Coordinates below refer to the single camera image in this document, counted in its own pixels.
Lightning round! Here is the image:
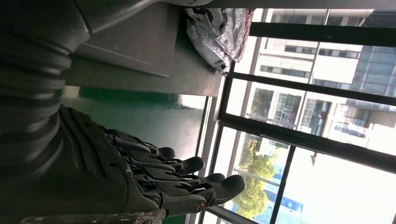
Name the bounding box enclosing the pale building outside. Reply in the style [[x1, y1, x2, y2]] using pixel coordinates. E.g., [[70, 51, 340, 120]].
[[244, 8, 396, 155]]

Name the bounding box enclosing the black scanner base plate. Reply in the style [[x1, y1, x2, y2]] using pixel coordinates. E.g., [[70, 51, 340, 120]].
[[72, 3, 180, 78]]

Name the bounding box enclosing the dark window frame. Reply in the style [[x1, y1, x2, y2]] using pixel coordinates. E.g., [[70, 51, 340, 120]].
[[198, 7, 396, 224]]

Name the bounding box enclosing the green conveyor belt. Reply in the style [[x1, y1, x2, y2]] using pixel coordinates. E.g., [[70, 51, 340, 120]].
[[60, 86, 206, 161]]

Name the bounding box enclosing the grey crumpled parcel bag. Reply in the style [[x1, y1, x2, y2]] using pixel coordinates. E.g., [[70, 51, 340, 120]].
[[184, 7, 255, 77]]

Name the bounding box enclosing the aluminium conveyor frame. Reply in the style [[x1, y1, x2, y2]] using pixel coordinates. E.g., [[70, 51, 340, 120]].
[[195, 96, 218, 224]]

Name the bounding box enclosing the green tree outside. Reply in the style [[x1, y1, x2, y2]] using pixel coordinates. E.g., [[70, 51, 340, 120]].
[[232, 136, 279, 220]]

